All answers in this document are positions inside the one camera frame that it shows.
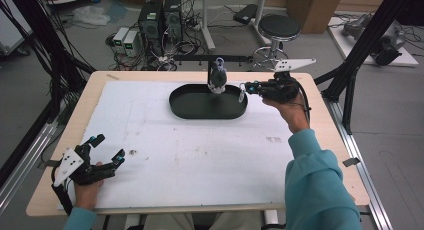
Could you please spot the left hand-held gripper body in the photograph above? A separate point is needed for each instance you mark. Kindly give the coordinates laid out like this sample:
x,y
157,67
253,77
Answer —
x,y
71,161

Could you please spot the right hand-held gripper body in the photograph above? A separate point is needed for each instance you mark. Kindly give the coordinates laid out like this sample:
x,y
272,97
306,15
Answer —
x,y
283,90

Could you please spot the black hook stand with tray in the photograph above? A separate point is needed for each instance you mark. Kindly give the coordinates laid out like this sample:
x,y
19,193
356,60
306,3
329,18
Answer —
x,y
200,105

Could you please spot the person's right hand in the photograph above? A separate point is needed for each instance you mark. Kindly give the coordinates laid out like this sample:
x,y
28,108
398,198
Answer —
x,y
293,115

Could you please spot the person's left hand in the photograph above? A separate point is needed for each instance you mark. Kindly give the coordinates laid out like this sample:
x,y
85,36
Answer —
x,y
86,196

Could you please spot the grey metal tab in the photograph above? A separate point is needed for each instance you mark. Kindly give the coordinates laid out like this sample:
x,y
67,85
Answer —
x,y
352,161
51,163

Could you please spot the black round stool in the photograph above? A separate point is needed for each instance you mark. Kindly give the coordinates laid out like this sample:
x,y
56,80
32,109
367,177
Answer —
x,y
279,26

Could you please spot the white foam board mat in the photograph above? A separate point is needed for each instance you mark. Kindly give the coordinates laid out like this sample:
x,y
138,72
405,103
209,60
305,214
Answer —
x,y
186,170

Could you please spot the white desk leg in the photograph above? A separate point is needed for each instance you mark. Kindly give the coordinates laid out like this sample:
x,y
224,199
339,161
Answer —
x,y
207,23
261,13

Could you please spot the flat black box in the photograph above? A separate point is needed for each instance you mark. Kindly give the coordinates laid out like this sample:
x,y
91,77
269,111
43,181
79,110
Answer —
x,y
245,14

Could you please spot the white floor board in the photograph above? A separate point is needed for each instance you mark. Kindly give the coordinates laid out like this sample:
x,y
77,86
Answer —
x,y
343,43

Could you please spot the person's beige trousers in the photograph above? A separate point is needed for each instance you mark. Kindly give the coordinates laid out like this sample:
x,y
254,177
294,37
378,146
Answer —
x,y
173,221

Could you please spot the brown cardboard box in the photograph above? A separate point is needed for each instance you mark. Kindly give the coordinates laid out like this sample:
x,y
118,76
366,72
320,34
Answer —
x,y
315,10

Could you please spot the white power supply unit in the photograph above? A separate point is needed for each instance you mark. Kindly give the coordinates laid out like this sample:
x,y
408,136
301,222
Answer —
x,y
120,38
131,43

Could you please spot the black computer tower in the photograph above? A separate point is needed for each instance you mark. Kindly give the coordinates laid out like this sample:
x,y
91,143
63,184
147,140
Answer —
x,y
150,21
173,18

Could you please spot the grey machine on board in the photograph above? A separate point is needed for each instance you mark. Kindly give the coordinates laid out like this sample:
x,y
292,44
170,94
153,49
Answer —
x,y
386,43

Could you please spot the clear plastic bag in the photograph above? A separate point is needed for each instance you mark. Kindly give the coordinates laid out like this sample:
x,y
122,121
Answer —
x,y
90,16

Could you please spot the white cylinder under table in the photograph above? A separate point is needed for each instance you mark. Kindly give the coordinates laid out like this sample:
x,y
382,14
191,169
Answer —
x,y
271,217

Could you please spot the aluminium rail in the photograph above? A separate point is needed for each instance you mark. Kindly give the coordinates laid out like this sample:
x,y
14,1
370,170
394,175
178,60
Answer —
x,y
23,160
373,193

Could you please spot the black metal frame post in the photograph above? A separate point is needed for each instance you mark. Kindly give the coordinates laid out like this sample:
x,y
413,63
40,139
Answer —
x,y
33,20
376,30

